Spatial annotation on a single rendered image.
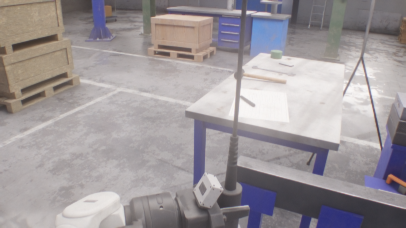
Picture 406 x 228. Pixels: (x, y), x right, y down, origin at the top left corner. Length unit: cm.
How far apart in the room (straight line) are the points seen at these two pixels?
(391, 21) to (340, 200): 1178
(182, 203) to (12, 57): 367
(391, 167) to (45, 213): 210
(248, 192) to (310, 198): 22
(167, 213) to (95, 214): 12
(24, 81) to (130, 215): 375
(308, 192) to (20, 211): 198
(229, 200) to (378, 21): 1225
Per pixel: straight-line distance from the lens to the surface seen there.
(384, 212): 114
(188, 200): 56
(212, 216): 53
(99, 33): 825
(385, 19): 1269
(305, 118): 157
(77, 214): 49
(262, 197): 115
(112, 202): 52
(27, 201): 254
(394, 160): 134
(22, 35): 418
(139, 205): 53
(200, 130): 158
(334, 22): 700
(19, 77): 419
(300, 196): 112
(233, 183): 55
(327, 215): 114
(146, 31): 880
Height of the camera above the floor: 149
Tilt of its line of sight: 25 degrees down
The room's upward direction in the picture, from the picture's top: 2 degrees clockwise
